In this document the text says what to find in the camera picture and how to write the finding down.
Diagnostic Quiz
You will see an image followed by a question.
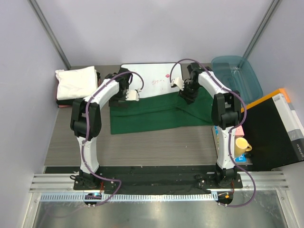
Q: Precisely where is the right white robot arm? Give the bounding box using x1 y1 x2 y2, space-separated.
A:
179 63 241 188

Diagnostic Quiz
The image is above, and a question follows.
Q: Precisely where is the colourful picture book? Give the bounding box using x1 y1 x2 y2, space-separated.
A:
212 126 247 168

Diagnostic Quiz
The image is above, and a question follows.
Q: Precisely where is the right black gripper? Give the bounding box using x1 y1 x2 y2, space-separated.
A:
178 81 200 105

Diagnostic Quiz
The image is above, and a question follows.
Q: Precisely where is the green polo t shirt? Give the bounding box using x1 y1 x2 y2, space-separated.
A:
110 87 213 134

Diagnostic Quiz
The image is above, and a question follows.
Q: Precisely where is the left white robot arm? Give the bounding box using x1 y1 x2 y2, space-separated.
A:
70 67 133 190

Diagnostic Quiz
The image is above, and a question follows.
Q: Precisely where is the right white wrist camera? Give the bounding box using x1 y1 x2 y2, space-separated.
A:
170 77 185 91

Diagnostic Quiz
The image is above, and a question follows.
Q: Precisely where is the pink folded cloth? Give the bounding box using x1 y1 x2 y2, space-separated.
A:
58 105 70 108

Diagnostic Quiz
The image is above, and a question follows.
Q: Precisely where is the yellow cup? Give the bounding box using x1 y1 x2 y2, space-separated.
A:
234 137 252 157

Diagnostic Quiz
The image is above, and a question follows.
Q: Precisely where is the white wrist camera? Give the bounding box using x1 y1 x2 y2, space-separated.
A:
170 77 185 91
125 89 141 102

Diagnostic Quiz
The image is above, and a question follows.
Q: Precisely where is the white board mat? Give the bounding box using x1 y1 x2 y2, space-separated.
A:
121 63 182 98

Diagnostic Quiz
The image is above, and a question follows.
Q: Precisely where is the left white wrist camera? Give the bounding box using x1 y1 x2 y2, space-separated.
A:
125 89 141 102

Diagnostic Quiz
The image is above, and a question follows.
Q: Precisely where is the pink block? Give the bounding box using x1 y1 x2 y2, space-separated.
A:
235 125 245 138

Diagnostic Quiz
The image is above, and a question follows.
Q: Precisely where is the teal plastic bin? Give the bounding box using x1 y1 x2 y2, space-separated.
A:
211 56 263 104

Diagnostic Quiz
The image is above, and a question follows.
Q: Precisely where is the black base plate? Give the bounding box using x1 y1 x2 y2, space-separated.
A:
45 165 243 194

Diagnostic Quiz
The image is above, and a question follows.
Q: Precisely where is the black orange file box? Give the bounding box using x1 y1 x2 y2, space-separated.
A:
242 88 304 171

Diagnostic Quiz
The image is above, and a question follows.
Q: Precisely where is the aluminium rail frame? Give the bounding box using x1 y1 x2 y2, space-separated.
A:
23 166 300 228

